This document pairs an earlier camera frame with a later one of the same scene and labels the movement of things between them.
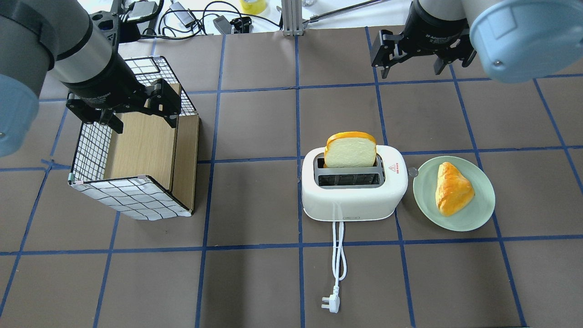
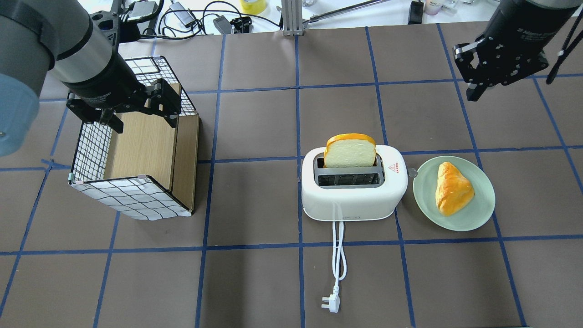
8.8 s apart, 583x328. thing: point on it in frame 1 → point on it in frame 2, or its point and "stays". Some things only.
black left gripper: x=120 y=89 stays
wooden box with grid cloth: x=149 y=171 stays
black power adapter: x=187 y=20 stays
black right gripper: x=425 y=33 → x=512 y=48
